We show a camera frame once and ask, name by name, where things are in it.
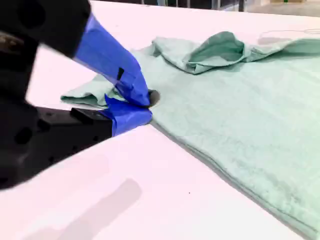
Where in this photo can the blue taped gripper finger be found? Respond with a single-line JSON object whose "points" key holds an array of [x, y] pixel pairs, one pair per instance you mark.
{"points": [[125, 117], [107, 55]]}

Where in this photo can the pale green T-shirt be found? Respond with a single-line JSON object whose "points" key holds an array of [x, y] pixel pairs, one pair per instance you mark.
{"points": [[237, 112]]}

